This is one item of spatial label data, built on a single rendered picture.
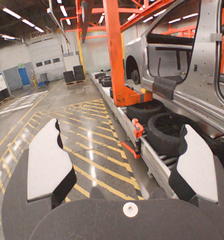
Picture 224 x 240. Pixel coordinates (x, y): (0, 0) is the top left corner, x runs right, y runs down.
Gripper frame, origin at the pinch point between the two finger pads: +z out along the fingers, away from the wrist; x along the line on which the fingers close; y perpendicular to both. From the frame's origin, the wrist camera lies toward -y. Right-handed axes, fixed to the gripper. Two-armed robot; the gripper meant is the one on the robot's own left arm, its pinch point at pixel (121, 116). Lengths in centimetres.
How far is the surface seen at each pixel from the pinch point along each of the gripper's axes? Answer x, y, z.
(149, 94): 59, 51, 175
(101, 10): -68, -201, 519
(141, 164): 39, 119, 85
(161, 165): 46, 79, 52
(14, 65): -1029, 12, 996
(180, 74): 118, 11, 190
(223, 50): 252, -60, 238
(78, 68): -231, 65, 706
